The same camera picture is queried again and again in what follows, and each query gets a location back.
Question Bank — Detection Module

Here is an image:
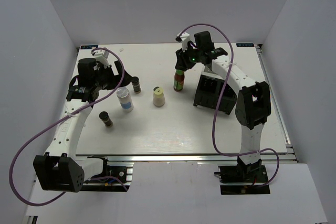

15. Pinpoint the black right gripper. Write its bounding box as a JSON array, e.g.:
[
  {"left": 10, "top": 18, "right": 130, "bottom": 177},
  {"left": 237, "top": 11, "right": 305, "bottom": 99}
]
[{"left": 175, "top": 43, "right": 203, "bottom": 72}]

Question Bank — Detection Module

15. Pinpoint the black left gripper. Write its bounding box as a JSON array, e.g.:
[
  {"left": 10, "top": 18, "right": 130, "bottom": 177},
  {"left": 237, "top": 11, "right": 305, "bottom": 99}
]
[{"left": 93, "top": 60, "right": 133, "bottom": 90}]

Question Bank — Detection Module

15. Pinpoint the black-capped spice bottle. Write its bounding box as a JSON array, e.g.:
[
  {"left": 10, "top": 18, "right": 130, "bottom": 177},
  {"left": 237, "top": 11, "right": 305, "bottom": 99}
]
[
  {"left": 99, "top": 111, "right": 113, "bottom": 127},
  {"left": 131, "top": 76, "right": 141, "bottom": 94}
]

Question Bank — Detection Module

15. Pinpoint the yellow-capped red sauce bottle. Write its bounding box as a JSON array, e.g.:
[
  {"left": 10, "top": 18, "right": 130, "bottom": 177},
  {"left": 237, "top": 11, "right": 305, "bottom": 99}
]
[{"left": 173, "top": 70, "right": 185, "bottom": 92}]

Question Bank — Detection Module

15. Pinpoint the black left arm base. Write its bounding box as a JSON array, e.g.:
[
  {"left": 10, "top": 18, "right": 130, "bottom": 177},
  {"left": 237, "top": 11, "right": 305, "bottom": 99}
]
[{"left": 75, "top": 156, "right": 133, "bottom": 192}]

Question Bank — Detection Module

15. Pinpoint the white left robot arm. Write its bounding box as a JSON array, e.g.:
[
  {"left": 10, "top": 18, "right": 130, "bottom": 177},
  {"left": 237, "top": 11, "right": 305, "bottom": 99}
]
[{"left": 33, "top": 57, "right": 132, "bottom": 192}]

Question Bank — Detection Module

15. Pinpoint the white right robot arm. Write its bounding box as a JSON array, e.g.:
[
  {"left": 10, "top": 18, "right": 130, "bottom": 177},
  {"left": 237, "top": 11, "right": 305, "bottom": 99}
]
[{"left": 175, "top": 31, "right": 271, "bottom": 182}]

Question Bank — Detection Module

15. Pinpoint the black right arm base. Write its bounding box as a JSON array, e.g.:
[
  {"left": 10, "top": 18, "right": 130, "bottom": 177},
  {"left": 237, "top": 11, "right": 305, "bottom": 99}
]
[{"left": 214, "top": 158, "right": 270, "bottom": 195}]

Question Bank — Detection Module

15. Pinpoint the black condiment organizer rack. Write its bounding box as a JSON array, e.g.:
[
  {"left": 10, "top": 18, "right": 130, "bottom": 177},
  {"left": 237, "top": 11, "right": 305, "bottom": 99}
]
[{"left": 193, "top": 67, "right": 237, "bottom": 115}]

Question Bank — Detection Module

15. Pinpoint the blue-labelled white granule jar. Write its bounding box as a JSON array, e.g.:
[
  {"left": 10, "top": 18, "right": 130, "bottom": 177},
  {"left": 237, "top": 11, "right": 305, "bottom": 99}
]
[{"left": 116, "top": 87, "right": 134, "bottom": 112}]

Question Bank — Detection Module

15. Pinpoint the cream-lidded seasoning shaker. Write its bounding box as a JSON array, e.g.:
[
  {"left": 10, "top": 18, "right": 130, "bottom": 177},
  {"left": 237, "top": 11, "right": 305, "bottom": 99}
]
[{"left": 153, "top": 87, "right": 165, "bottom": 107}]

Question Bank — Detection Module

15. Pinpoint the blue label sticker left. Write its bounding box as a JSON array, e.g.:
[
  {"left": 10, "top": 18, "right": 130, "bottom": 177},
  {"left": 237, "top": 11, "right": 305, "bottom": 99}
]
[{"left": 80, "top": 45, "right": 98, "bottom": 50}]

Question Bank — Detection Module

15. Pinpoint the blue label sticker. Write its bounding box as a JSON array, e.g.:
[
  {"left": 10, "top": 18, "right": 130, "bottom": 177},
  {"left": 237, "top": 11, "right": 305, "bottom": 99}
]
[
  {"left": 80, "top": 45, "right": 98, "bottom": 50},
  {"left": 236, "top": 43, "right": 255, "bottom": 48}
]

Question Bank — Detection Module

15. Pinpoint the blue label sticker right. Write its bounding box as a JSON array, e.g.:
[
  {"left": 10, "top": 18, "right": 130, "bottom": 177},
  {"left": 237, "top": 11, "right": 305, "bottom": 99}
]
[{"left": 236, "top": 43, "right": 255, "bottom": 48}]

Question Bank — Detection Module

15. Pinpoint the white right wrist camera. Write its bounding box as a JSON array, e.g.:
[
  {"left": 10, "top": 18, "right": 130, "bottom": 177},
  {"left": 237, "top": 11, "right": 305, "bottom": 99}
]
[{"left": 175, "top": 32, "right": 191, "bottom": 52}]

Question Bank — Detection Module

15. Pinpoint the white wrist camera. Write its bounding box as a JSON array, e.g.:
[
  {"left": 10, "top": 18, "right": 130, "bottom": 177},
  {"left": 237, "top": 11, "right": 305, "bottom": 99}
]
[
  {"left": 175, "top": 32, "right": 191, "bottom": 52},
  {"left": 91, "top": 49, "right": 110, "bottom": 68}
]

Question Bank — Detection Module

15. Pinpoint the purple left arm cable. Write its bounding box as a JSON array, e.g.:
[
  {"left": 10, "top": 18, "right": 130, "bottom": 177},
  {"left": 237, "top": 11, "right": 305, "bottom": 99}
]
[{"left": 9, "top": 47, "right": 129, "bottom": 206}]

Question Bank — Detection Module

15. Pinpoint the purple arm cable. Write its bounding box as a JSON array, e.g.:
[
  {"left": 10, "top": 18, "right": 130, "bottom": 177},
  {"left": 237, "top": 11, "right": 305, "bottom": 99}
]
[
  {"left": 9, "top": 47, "right": 129, "bottom": 206},
  {"left": 176, "top": 23, "right": 280, "bottom": 188}
]

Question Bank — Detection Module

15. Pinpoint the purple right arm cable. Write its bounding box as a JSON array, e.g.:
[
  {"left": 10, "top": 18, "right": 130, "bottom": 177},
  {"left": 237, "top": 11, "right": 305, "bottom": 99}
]
[{"left": 176, "top": 23, "right": 280, "bottom": 188}]

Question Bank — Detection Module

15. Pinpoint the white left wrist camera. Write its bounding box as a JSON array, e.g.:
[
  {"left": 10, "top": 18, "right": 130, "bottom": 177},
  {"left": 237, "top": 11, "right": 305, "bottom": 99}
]
[{"left": 91, "top": 49, "right": 110, "bottom": 68}]

